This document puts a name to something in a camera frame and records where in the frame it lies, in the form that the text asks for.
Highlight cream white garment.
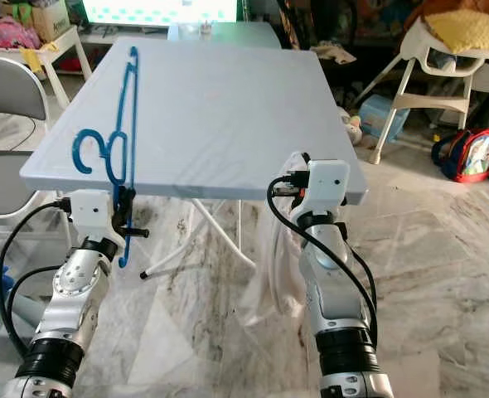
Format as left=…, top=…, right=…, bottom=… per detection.
left=236, top=152, right=312, bottom=328

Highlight blue plastic clothes hanger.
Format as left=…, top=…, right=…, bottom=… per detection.
left=72, top=47, right=142, bottom=268

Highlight grey-blue folding table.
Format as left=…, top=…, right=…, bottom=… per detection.
left=19, top=37, right=368, bottom=279

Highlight light blue plastic box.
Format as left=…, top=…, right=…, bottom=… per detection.
left=358, top=94, right=411, bottom=146

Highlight beige cloth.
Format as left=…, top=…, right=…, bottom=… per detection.
left=311, top=40, right=357, bottom=66

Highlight white baby high chair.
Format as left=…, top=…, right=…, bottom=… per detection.
left=369, top=17, right=489, bottom=165

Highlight grey folding chair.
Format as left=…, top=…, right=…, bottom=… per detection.
left=0, top=56, right=51, bottom=229

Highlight red and blue backpack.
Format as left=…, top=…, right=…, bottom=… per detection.
left=431, top=127, right=489, bottom=184

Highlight small white side table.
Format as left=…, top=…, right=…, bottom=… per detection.
left=0, top=25, right=93, bottom=84

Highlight cardboard box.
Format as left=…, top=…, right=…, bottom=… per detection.
left=29, top=0, right=71, bottom=42

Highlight bright television screen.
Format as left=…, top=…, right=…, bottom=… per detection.
left=83, top=0, right=239, bottom=26

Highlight pink bag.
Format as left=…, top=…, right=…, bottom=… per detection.
left=0, top=17, right=40, bottom=51

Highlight yellow cushion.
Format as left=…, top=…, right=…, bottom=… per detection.
left=423, top=8, right=489, bottom=52

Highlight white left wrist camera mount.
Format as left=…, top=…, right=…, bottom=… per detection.
left=69, top=189, right=117, bottom=241

